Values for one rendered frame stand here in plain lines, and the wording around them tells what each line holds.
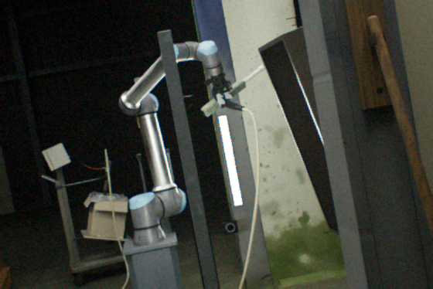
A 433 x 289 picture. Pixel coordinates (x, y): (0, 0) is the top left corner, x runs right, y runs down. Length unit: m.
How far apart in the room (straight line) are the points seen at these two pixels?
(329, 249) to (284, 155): 0.74
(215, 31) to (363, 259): 3.03
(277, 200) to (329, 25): 3.01
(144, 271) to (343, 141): 2.28
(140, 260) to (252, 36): 1.73
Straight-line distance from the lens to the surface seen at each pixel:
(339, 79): 1.51
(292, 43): 3.32
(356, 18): 1.52
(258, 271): 4.51
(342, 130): 1.51
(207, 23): 4.40
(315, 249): 4.56
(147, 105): 3.77
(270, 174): 4.42
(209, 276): 2.48
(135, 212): 3.66
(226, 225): 4.39
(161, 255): 3.62
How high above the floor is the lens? 1.32
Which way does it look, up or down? 3 degrees down
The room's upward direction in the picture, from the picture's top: 10 degrees counter-clockwise
